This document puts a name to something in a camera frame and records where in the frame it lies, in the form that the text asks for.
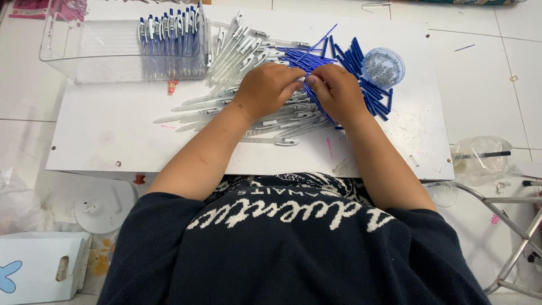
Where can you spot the person's right hand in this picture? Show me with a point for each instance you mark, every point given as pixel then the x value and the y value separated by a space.
pixel 338 91

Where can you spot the person's left hand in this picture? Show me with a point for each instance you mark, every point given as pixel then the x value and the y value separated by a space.
pixel 266 87

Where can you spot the person's right fingers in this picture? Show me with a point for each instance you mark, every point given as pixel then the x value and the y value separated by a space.
pixel 314 82

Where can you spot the person's left fingers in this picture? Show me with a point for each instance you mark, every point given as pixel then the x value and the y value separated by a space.
pixel 295 82

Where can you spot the blue ink refill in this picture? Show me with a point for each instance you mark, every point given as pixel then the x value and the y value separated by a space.
pixel 318 106

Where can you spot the pile of thin blue refills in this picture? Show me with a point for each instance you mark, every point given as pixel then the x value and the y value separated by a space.
pixel 302 57

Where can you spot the pile of clear pen barrels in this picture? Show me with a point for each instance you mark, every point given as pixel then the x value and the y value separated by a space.
pixel 254 114

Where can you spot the pile of blue pen grips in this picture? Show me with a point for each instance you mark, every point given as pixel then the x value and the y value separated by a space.
pixel 372 95

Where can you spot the round clear tub of springs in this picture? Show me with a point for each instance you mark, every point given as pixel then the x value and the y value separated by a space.
pixel 383 67

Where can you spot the loose clear pen barrel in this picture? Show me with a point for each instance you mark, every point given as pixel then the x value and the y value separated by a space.
pixel 376 5

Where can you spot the small pink figure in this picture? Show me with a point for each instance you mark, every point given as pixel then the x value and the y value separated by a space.
pixel 172 87

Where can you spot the small metal spring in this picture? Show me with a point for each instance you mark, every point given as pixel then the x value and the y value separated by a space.
pixel 413 161

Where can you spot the row of assembled blue pens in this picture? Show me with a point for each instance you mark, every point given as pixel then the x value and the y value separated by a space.
pixel 171 36

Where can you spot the loose blue refill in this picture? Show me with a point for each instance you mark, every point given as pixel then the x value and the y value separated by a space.
pixel 464 48

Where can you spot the person's dark printed shirt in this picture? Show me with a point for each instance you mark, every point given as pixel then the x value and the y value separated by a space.
pixel 288 250

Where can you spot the clear plastic cup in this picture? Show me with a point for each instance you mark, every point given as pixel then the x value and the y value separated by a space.
pixel 442 194

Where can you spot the clear plastic bag with pen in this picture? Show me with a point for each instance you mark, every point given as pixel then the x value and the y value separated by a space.
pixel 480 159

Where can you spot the clear plastic bin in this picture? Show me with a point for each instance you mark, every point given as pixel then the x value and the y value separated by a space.
pixel 106 46

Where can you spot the white round plastic lid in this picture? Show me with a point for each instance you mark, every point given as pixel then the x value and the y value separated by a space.
pixel 106 207

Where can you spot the pink packet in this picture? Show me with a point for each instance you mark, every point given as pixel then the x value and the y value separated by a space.
pixel 29 8

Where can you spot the crumpled clear plastic bag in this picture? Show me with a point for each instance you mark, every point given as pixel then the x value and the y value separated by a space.
pixel 19 203

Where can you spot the white cardboard box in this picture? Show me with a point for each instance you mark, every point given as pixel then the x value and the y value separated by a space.
pixel 36 269

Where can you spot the metal folding chair frame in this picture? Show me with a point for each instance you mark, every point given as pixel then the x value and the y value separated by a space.
pixel 512 237

